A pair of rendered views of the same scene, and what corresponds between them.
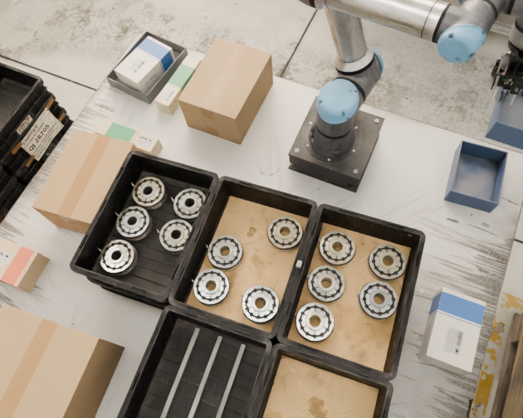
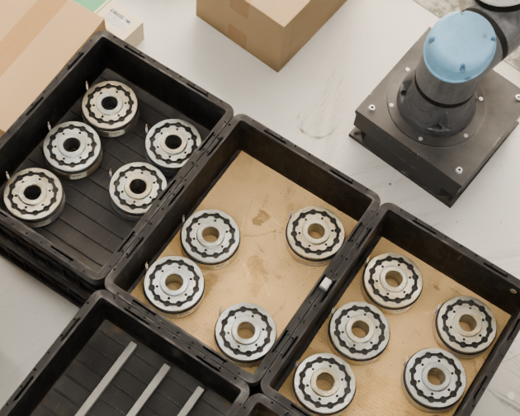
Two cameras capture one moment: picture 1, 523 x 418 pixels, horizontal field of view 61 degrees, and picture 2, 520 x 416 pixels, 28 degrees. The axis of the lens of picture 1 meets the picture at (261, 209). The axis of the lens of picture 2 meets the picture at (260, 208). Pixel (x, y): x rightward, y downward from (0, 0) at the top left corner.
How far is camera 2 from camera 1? 51 cm
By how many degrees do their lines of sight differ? 2
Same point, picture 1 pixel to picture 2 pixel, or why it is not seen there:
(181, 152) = (173, 56)
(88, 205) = (5, 99)
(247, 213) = (262, 186)
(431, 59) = not seen: outside the picture
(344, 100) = (470, 49)
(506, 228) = not seen: outside the picture
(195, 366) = (115, 401)
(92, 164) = (27, 34)
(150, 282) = (75, 251)
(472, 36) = not seen: outside the picture
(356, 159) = (465, 151)
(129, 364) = not seen: outside the picture
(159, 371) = (55, 393)
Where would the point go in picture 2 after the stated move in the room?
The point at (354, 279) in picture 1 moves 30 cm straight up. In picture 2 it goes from (407, 338) to (446, 271)
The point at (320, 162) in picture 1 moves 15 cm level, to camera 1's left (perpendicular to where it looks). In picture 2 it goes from (404, 138) to (325, 128)
